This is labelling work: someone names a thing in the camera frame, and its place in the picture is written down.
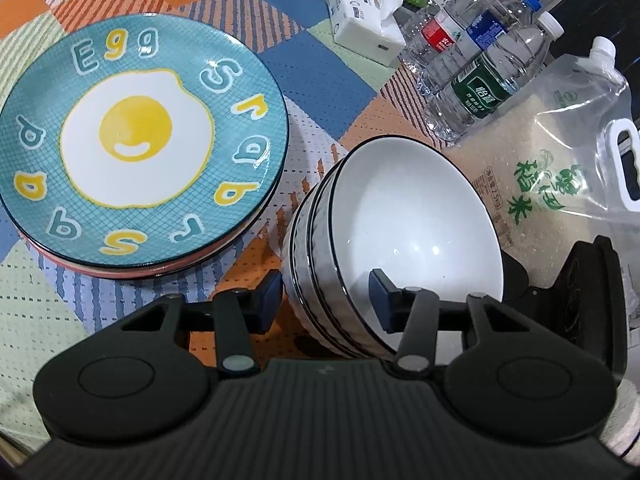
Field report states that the patchwork tablecloth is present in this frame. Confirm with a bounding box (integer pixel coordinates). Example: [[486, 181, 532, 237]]
[[0, 0, 451, 441]]

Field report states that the red label water bottle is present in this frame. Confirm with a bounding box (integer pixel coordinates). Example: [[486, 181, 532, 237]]
[[399, 0, 506, 77]]

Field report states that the green label water bottle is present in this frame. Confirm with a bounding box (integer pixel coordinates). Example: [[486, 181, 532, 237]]
[[424, 11, 564, 142]]

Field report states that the white rabbit carrot plate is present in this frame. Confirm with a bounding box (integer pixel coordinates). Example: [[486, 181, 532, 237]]
[[20, 125, 292, 282]]

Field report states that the clear rice bag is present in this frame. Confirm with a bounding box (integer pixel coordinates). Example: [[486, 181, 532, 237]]
[[444, 36, 640, 263]]

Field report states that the white ribbed bowl black rim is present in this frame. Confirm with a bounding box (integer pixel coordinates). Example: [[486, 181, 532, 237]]
[[292, 160, 396, 361], [281, 200, 381, 361], [305, 136, 506, 358]]

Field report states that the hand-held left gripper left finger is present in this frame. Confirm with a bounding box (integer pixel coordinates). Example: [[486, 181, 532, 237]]
[[120, 269, 284, 376]]

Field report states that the white tissue pack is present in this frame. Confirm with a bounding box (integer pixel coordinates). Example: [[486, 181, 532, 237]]
[[327, 0, 408, 67]]

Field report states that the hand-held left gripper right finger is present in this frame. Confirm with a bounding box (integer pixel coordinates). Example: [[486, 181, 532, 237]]
[[369, 268, 524, 379]]

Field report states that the blue label water bottle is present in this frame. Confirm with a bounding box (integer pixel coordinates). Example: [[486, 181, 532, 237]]
[[419, 0, 544, 88]]

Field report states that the blue fried egg plate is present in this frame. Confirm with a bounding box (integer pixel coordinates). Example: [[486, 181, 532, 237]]
[[0, 12, 292, 268]]

